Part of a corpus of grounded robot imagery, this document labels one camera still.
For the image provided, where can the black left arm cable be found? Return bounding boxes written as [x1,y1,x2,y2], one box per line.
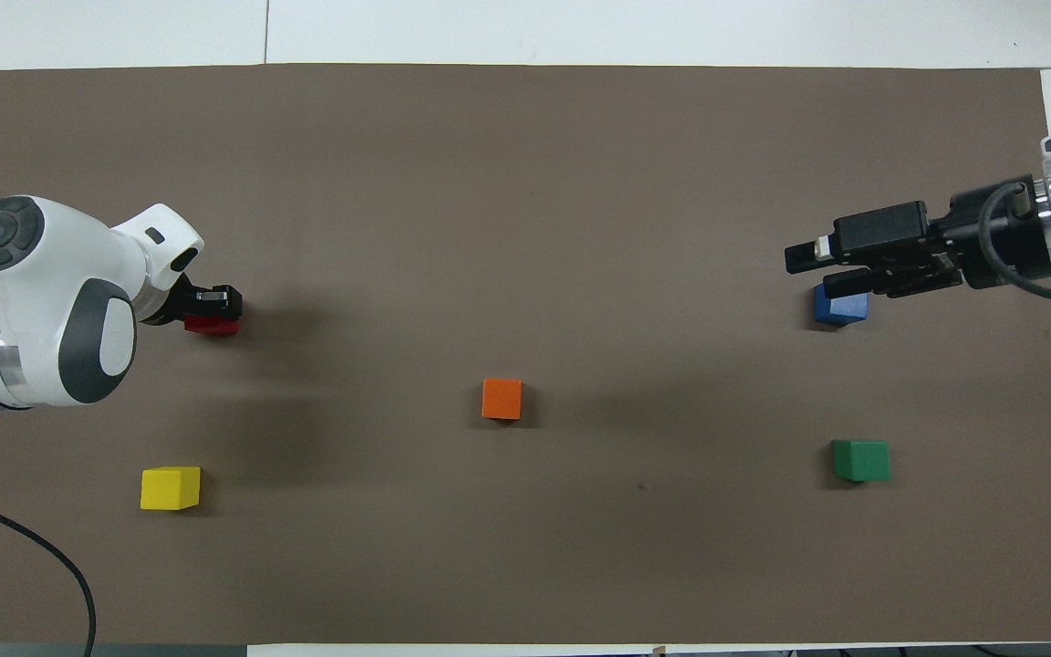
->
[0,493,98,657]

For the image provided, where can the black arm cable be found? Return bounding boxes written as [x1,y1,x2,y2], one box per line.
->
[0,493,98,657]
[980,182,1051,303]

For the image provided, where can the orange wooden block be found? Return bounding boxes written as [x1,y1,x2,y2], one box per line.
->
[482,379,524,421]

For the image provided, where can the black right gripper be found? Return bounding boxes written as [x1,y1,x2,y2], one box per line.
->
[785,175,1051,300]

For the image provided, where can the blue wooden block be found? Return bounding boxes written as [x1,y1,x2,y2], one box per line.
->
[813,283,869,328]

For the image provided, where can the green wooden block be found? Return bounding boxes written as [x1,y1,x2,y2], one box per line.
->
[832,440,891,483]

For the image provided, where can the yellow wooden block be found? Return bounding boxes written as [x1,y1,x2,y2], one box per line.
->
[140,466,202,511]

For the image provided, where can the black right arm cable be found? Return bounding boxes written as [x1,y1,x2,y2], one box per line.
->
[980,182,1051,303]

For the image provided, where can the brown paper mat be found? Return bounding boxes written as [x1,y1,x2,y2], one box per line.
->
[0,64,1051,645]

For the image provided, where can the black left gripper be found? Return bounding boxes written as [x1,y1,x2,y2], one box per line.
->
[156,272,244,327]

